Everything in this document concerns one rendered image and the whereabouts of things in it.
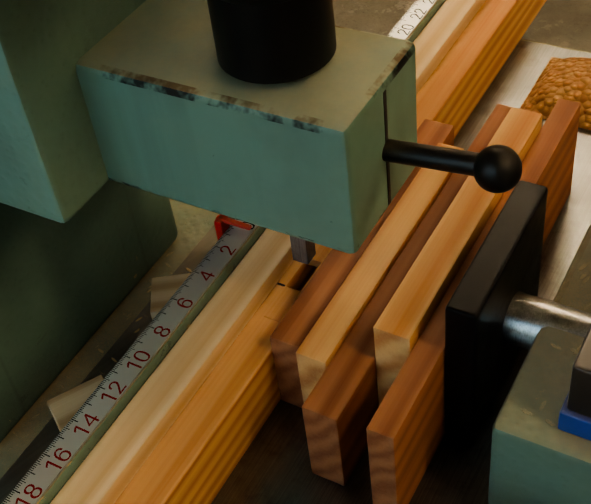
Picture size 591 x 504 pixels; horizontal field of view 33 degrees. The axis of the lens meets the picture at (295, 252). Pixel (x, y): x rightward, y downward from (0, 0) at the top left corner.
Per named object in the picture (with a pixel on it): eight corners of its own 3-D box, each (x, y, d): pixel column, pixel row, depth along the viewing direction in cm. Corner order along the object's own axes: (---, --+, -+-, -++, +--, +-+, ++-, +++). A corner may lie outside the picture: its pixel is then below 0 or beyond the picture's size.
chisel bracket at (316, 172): (358, 283, 45) (345, 132, 39) (109, 203, 50) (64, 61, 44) (425, 183, 49) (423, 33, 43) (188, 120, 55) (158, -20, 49)
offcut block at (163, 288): (162, 353, 67) (149, 312, 64) (163, 318, 70) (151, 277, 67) (211, 347, 67) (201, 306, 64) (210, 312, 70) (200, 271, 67)
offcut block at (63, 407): (83, 479, 61) (67, 444, 58) (61, 435, 63) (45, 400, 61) (138, 451, 62) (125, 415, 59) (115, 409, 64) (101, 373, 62)
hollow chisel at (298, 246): (308, 265, 51) (298, 191, 47) (292, 260, 51) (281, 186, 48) (316, 253, 51) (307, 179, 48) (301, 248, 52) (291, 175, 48)
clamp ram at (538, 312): (597, 491, 45) (622, 364, 39) (443, 433, 48) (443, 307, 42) (651, 350, 50) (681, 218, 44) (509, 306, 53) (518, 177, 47)
